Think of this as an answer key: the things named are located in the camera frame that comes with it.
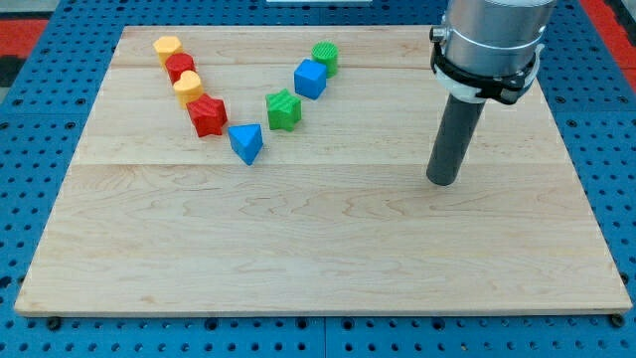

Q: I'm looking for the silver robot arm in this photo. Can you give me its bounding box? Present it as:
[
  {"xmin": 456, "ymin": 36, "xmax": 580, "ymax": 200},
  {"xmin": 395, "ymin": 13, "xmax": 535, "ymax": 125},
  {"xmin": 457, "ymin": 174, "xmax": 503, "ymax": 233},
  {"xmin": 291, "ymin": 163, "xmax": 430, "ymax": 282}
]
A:
[{"xmin": 429, "ymin": 0, "xmax": 557, "ymax": 104}]

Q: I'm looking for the yellow hexagon block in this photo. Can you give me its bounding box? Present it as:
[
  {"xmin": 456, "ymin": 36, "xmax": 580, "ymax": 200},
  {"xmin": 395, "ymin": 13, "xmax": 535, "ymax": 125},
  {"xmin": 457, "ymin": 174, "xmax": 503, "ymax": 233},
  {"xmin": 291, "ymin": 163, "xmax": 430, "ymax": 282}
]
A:
[{"xmin": 153, "ymin": 36, "xmax": 183, "ymax": 68}]

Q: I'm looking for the blue triangle block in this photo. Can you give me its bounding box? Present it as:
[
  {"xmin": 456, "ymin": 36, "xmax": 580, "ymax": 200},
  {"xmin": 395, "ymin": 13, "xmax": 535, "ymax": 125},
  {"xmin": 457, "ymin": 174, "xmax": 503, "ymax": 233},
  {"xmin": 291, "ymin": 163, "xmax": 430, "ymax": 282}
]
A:
[{"xmin": 228, "ymin": 123, "xmax": 263, "ymax": 165}]

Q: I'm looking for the yellow heart block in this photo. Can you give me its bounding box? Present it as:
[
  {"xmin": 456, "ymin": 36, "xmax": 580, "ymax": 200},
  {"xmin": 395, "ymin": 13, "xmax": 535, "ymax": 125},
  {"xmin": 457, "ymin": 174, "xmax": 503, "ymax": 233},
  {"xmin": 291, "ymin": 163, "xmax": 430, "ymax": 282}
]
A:
[{"xmin": 172, "ymin": 71, "xmax": 205, "ymax": 109}]

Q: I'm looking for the wooden board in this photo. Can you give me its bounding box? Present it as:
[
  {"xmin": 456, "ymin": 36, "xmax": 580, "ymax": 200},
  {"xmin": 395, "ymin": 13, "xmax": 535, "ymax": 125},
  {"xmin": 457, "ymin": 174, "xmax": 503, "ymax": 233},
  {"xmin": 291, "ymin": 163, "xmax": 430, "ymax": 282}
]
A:
[{"xmin": 15, "ymin": 26, "xmax": 632, "ymax": 317}]

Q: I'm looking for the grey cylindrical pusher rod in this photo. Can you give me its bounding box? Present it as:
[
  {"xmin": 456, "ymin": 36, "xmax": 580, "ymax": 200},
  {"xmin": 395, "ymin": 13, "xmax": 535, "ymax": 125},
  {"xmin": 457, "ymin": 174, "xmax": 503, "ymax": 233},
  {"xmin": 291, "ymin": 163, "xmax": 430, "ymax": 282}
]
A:
[{"xmin": 426, "ymin": 94, "xmax": 485, "ymax": 186}]

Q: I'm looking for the black clamp ring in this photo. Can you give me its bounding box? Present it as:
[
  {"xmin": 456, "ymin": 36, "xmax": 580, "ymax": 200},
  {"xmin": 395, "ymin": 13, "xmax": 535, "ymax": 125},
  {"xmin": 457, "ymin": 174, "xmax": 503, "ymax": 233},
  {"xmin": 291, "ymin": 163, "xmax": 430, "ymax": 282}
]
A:
[{"xmin": 429, "ymin": 41, "xmax": 539, "ymax": 106}]

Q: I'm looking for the red star block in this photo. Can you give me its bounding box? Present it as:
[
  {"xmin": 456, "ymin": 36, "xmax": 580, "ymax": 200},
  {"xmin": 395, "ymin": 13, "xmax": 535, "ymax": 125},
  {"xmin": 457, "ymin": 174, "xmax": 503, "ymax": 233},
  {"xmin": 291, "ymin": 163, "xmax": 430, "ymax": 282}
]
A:
[{"xmin": 187, "ymin": 93, "xmax": 228, "ymax": 137}]

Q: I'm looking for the green star block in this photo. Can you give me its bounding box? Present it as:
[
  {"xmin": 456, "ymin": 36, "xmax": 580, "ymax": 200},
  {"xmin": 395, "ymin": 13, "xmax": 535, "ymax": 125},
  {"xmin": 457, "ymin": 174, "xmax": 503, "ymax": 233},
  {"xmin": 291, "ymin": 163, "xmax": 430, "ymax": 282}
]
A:
[{"xmin": 265, "ymin": 89, "xmax": 302, "ymax": 131}]

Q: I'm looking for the blue cube block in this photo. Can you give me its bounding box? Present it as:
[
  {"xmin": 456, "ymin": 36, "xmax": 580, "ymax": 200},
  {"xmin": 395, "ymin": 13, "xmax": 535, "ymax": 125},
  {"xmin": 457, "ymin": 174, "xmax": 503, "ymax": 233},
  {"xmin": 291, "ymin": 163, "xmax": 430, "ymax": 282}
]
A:
[{"xmin": 294, "ymin": 59, "xmax": 327, "ymax": 99}]

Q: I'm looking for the green cylinder block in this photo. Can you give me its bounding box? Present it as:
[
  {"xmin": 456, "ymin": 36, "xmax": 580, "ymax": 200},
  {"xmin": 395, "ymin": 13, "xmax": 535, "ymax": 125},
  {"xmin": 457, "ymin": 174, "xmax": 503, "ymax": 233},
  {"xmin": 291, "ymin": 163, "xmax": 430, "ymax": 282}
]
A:
[{"xmin": 311, "ymin": 41, "xmax": 339, "ymax": 79}]

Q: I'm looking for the red cylinder block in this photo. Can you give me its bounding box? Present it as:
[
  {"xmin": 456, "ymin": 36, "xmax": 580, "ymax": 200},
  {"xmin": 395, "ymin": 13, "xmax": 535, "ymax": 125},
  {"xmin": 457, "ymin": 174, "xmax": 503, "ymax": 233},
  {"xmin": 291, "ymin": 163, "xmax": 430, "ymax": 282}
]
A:
[{"xmin": 165, "ymin": 53, "xmax": 196, "ymax": 84}]

